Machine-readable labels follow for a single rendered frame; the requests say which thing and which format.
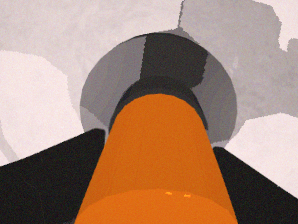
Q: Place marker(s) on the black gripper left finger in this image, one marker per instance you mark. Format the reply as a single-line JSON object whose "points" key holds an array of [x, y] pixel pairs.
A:
{"points": [[48, 188]]}

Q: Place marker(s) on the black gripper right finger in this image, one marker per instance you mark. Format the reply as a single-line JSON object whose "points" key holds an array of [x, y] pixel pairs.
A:
{"points": [[255, 199]]}

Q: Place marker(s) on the orange knob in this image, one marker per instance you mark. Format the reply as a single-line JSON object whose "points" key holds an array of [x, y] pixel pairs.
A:
{"points": [[157, 167]]}

